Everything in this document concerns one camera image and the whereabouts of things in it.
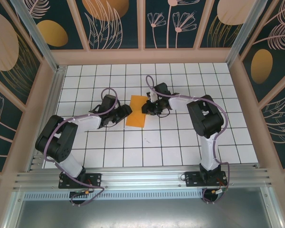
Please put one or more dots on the aluminium frame post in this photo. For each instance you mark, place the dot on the aluminium frame post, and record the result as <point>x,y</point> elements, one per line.
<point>35,31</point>
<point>240,35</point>

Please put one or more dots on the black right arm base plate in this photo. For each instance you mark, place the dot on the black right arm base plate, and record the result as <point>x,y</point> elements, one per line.
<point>192,179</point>

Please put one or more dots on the orange cloth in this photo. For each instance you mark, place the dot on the orange cloth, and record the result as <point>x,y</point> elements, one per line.
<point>135,120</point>

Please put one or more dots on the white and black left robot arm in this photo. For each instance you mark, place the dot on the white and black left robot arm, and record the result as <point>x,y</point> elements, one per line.
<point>88,122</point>

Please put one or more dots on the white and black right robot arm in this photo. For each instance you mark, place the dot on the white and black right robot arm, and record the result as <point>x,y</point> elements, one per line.
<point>178,103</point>

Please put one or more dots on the long aluminium mounting rail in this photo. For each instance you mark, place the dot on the long aluminium mounting rail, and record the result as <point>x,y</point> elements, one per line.
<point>142,177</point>

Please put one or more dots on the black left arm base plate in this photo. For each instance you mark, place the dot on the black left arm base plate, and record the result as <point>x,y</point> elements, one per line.
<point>95,180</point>

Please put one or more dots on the grey metal sheet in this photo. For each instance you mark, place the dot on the grey metal sheet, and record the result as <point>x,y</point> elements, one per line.
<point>142,213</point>

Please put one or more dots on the small adapter board with connectors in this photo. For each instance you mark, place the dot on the small adapter board with connectors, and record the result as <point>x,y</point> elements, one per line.
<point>219,191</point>
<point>80,192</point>

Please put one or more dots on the short aluminium side rail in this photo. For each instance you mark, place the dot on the short aluminium side rail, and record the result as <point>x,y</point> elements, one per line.
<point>54,95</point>

